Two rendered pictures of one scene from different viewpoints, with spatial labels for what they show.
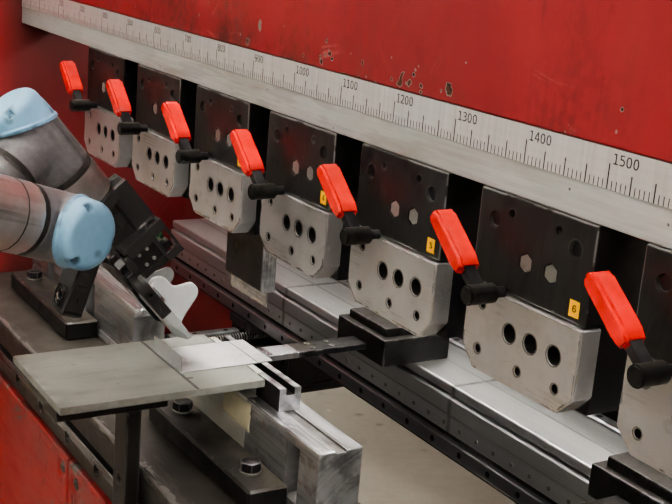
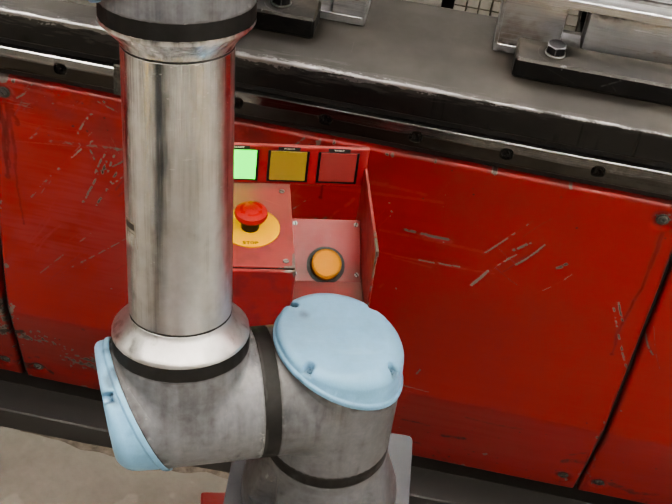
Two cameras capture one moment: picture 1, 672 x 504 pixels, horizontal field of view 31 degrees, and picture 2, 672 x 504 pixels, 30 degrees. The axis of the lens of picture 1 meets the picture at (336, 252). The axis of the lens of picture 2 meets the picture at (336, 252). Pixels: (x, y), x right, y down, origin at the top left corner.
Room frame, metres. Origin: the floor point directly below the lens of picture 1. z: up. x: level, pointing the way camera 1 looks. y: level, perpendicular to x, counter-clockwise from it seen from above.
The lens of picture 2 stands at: (0.38, 1.16, 1.78)
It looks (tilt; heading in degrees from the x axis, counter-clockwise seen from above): 42 degrees down; 307
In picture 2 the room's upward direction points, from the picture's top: 8 degrees clockwise
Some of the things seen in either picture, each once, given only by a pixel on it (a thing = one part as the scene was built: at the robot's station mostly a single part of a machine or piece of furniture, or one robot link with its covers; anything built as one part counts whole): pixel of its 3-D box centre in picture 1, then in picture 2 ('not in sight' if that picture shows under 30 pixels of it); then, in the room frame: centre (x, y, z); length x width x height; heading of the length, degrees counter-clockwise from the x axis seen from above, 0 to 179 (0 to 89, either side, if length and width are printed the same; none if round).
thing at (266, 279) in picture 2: not in sight; (286, 241); (1.12, 0.28, 0.75); 0.20 x 0.16 x 0.18; 47
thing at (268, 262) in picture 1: (250, 261); not in sight; (1.49, 0.11, 1.13); 0.10 x 0.02 x 0.10; 32
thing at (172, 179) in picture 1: (181, 129); not in sight; (1.68, 0.23, 1.26); 0.15 x 0.09 x 0.17; 32
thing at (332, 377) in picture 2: not in sight; (327, 381); (0.83, 0.55, 0.94); 0.13 x 0.12 x 0.14; 55
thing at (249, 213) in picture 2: not in sight; (250, 219); (1.15, 0.32, 0.79); 0.04 x 0.04 x 0.04
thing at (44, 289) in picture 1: (52, 303); not in sight; (1.97, 0.48, 0.89); 0.30 x 0.05 x 0.03; 32
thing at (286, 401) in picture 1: (252, 371); not in sight; (1.47, 0.10, 0.99); 0.20 x 0.03 x 0.03; 32
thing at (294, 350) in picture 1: (347, 337); not in sight; (1.57, -0.03, 1.01); 0.26 x 0.12 x 0.05; 122
